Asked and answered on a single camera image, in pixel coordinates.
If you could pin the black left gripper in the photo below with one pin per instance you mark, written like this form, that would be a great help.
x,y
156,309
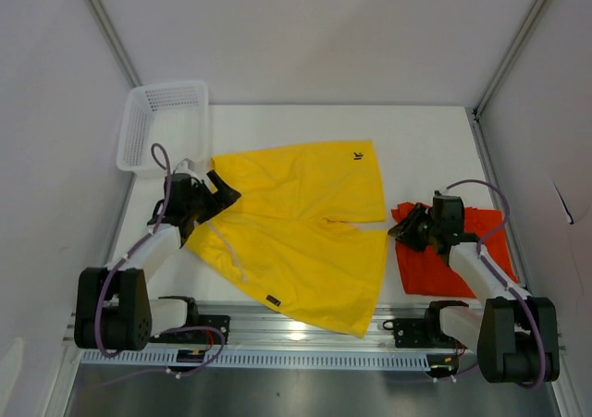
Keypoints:
x,y
225,196

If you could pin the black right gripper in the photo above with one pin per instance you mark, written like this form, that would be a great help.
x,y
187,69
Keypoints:
x,y
400,229

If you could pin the orange shorts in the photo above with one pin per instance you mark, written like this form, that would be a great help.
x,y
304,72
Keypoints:
x,y
424,273

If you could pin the yellow shorts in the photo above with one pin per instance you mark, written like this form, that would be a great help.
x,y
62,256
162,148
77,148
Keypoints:
x,y
304,237

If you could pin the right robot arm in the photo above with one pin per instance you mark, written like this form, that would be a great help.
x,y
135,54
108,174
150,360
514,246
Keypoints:
x,y
515,336

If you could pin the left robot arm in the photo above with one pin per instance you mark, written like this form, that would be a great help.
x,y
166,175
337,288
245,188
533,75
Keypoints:
x,y
114,311

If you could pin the white plastic basket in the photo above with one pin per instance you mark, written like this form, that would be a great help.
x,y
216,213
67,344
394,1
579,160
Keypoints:
x,y
173,114

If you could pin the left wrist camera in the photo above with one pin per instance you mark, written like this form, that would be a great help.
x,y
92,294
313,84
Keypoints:
x,y
187,166

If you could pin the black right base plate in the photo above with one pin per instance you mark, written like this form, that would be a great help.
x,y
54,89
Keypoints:
x,y
412,333

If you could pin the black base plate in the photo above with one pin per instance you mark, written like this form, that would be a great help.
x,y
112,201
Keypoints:
x,y
213,329
412,333

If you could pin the aluminium mounting rail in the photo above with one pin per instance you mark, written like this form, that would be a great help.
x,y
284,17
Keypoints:
x,y
255,327

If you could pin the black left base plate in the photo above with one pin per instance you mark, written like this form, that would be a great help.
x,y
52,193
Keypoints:
x,y
213,329

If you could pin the slotted cable duct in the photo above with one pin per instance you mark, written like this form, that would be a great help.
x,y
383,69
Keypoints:
x,y
281,359

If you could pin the left aluminium frame post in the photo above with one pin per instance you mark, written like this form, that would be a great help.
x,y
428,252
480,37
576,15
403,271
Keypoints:
x,y
107,28

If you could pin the aluminium frame post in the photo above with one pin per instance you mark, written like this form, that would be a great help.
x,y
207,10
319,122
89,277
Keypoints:
x,y
107,28
526,30

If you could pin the right aluminium frame post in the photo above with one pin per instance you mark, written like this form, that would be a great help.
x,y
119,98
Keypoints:
x,y
526,30

